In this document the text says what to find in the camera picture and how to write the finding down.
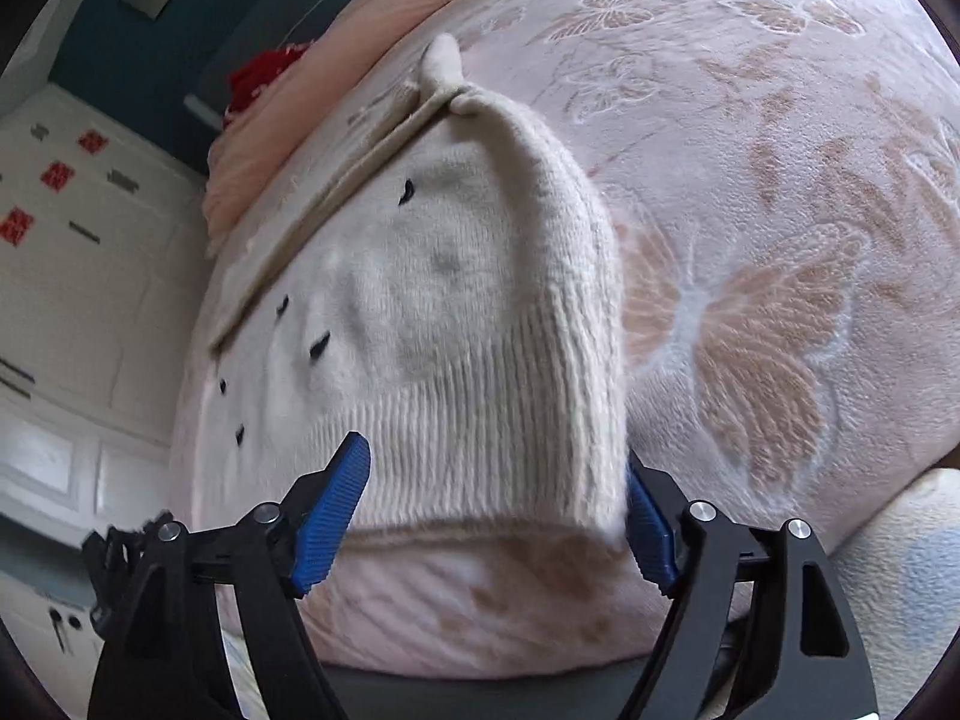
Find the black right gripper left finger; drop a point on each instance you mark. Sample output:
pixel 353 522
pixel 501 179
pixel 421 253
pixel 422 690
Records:
pixel 164 656

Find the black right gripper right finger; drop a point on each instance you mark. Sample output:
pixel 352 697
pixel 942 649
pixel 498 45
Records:
pixel 801 654

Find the cream knitted sweater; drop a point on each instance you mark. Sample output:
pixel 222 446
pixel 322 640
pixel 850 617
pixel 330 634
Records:
pixel 444 281

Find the black left gripper far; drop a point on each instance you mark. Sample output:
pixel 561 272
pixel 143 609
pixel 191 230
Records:
pixel 110 562

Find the light blue patterned cloth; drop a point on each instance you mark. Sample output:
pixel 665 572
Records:
pixel 900 574

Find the white wardrobe with stickers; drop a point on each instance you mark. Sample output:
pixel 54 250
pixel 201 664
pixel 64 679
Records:
pixel 102 275

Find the pink butterfly bed blanket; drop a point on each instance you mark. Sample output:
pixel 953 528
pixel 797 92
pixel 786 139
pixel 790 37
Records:
pixel 782 181

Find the teal padded headboard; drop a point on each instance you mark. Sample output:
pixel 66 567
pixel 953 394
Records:
pixel 166 80

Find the red cloth item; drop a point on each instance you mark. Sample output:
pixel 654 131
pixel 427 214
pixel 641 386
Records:
pixel 248 82

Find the pink folded quilt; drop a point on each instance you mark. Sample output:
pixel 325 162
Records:
pixel 246 156

